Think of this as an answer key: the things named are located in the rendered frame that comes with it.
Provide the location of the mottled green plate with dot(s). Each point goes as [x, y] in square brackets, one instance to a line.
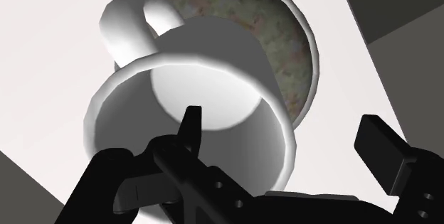
[263, 18]

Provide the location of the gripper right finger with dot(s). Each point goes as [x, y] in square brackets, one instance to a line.
[388, 150]

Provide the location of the white mug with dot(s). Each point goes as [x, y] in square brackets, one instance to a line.
[222, 91]

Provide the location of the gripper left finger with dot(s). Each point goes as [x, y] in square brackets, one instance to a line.
[180, 171]

